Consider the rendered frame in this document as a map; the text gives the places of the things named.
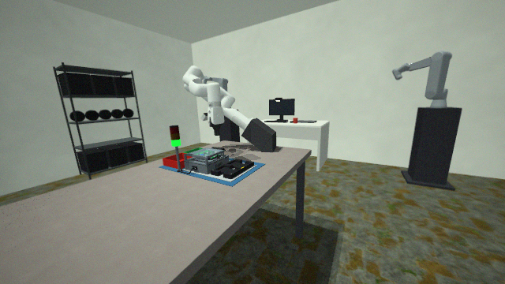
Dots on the red bin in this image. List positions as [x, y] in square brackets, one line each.
[171, 161]

